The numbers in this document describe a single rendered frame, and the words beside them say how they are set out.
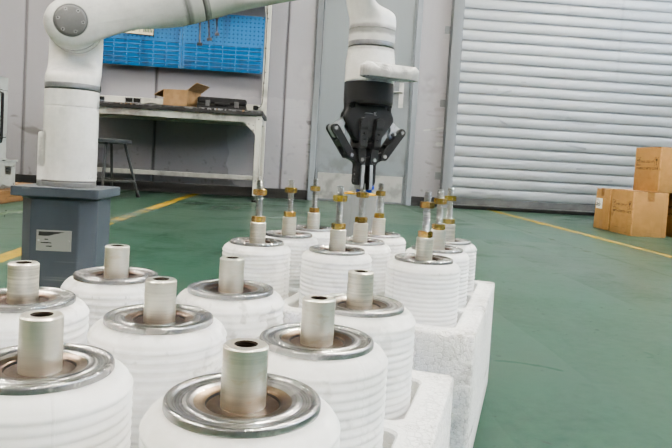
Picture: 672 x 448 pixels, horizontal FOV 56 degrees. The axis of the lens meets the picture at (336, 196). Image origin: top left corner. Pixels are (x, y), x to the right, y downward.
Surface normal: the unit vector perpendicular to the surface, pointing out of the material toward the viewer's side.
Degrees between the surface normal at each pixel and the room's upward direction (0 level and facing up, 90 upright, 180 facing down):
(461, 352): 90
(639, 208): 90
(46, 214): 90
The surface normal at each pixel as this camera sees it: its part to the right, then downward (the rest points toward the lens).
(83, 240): 0.74, 0.07
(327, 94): 0.06, 0.06
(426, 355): -0.30, 0.04
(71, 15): 0.27, -0.04
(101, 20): 0.35, 0.15
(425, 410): 0.06, -1.00
